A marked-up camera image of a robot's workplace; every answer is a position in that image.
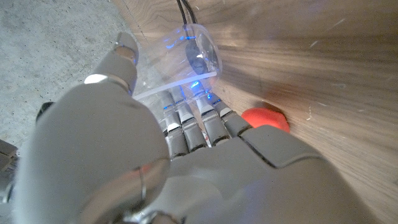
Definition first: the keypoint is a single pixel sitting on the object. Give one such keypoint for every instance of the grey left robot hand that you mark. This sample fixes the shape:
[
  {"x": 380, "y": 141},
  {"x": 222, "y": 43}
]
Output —
[{"x": 248, "y": 186}]

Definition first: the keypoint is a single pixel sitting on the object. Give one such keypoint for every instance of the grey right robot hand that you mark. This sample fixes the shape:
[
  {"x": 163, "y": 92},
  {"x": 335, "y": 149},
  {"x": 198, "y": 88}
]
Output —
[{"x": 6, "y": 155}]

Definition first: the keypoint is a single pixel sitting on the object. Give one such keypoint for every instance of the clear spray bottle black sprayer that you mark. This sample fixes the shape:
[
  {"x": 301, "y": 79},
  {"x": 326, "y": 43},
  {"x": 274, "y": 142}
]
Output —
[{"x": 174, "y": 62}]

